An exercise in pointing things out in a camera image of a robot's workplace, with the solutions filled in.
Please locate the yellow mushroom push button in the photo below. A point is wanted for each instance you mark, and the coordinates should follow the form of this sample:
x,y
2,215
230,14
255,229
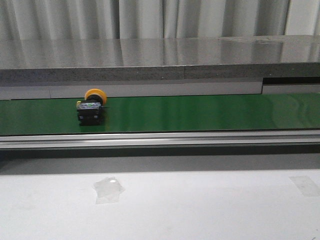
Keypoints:
x,y
90,111

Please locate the green conveyor belt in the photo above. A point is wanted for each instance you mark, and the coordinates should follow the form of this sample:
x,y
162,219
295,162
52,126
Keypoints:
x,y
165,114

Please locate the clear tape patch left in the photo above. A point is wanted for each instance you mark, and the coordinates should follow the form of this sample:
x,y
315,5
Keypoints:
x,y
108,190

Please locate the clear tape patch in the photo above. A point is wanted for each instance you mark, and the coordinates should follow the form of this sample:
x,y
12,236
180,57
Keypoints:
x,y
306,186
108,190

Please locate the grey stone counter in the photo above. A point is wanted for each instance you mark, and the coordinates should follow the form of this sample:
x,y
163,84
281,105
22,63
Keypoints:
x,y
54,69

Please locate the clear tape patch right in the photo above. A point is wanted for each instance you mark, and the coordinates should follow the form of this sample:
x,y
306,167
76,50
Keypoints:
x,y
306,186

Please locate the white curtain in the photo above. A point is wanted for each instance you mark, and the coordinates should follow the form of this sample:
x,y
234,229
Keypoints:
x,y
152,19

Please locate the aluminium conveyor frame rail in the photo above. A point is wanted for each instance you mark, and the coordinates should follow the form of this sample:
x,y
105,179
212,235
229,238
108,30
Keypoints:
x,y
161,139

